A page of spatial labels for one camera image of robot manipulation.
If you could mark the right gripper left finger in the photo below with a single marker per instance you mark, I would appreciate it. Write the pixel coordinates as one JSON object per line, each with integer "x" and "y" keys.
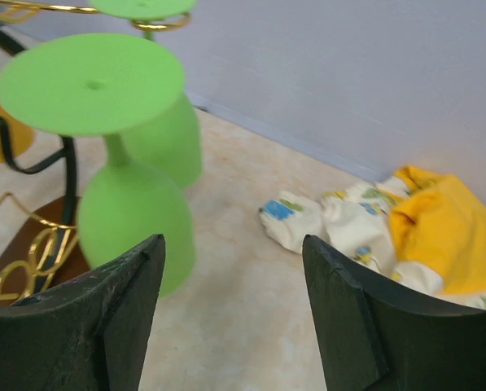
{"x": 89, "y": 333}

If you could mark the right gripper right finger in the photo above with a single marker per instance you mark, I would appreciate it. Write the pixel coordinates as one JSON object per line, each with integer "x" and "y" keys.
{"x": 375, "y": 334}

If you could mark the gold wire wine glass rack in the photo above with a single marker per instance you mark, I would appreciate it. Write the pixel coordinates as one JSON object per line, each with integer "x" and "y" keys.
{"x": 46, "y": 250}

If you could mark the green wine glass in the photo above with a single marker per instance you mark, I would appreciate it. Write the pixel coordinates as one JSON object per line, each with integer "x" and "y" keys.
{"x": 108, "y": 85}
{"x": 172, "y": 142}

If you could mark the crumpled floral yellow cloth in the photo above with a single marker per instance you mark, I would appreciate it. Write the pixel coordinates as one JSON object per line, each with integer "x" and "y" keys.
{"x": 423, "y": 230}

